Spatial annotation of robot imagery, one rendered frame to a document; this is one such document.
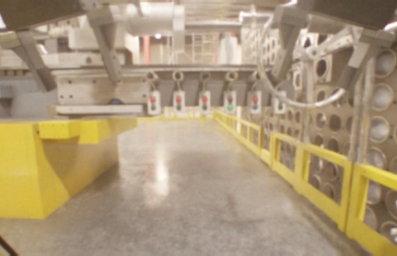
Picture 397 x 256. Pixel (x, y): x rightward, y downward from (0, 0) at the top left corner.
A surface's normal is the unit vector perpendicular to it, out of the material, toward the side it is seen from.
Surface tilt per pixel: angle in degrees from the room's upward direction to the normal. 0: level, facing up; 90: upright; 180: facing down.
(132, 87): 90
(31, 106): 90
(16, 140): 90
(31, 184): 90
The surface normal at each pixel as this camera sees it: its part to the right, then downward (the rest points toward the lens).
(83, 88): 0.02, 0.12
